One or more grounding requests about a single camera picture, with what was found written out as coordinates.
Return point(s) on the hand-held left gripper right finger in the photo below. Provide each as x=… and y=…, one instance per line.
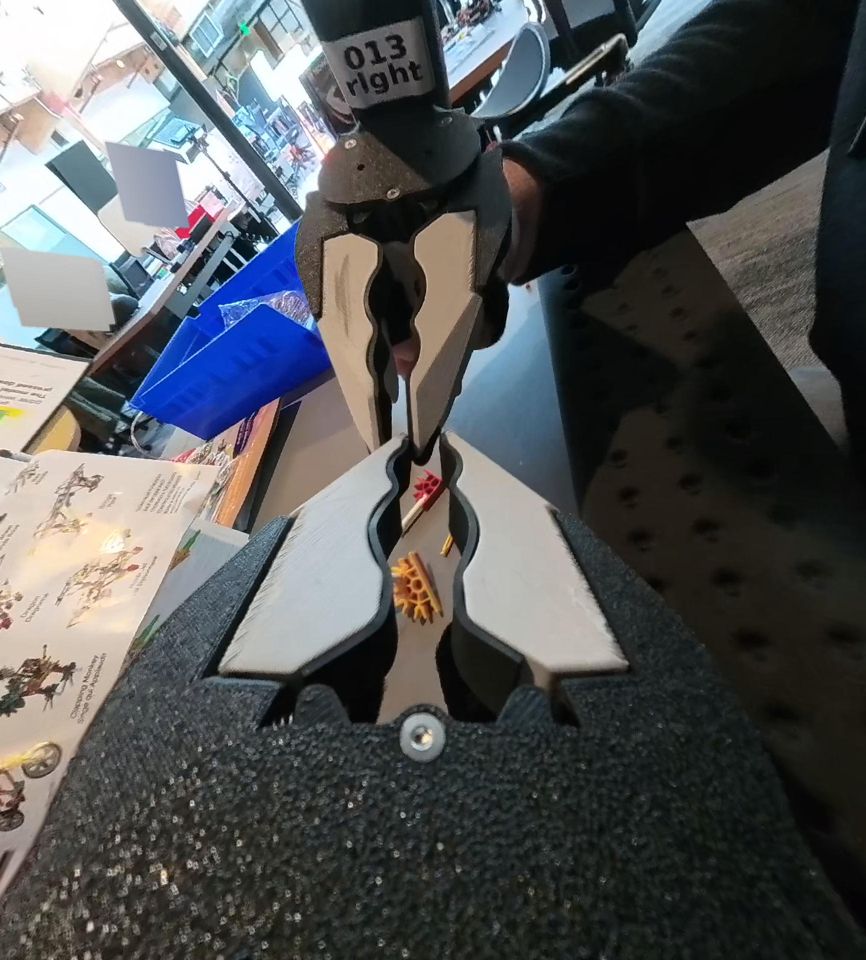
x=538, y=592

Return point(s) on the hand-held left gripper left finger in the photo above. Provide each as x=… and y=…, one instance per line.
x=313, y=592

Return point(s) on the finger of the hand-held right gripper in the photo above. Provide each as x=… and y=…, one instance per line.
x=346, y=315
x=448, y=315

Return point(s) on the red connector with white rod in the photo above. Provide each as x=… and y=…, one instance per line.
x=427, y=487

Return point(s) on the person's right forearm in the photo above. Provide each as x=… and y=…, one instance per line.
x=665, y=127

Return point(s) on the person's right hand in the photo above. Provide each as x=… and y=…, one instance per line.
x=526, y=225

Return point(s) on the clear plastic bag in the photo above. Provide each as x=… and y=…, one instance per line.
x=268, y=307

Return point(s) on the dark printed box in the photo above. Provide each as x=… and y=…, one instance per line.
x=316, y=94

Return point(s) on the blue plastic bin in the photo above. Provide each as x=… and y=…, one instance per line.
x=237, y=375

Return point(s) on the black office chair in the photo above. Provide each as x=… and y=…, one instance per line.
x=515, y=67

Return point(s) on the orange printed toy box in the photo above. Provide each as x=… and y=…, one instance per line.
x=252, y=457

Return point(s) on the wooden office desk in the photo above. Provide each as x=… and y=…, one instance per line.
x=170, y=285

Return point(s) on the black metal pole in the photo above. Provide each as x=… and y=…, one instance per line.
x=211, y=111

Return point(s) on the printed instruction sheet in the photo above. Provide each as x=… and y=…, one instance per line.
x=65, y=637

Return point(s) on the black monitor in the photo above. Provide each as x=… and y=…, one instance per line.
x=76, y=176

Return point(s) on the white printed leaflet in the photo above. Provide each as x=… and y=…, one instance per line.
x=5, y=375

